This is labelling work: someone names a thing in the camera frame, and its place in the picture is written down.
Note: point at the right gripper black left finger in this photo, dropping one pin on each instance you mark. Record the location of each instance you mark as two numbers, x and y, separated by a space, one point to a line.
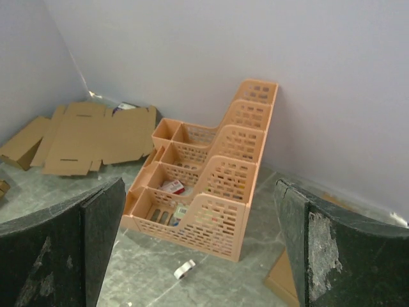
58 256

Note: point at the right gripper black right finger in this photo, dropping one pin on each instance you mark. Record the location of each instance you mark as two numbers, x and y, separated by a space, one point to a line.
339 257

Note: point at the cardboard box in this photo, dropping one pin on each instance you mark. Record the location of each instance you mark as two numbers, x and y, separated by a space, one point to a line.
280 280
20 150
83 136

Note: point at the peach plastic file organizer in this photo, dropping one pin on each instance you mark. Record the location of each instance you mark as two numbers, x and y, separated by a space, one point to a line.
196 187

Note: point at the purple book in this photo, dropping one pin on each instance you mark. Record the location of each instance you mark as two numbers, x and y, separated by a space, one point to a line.
124 106

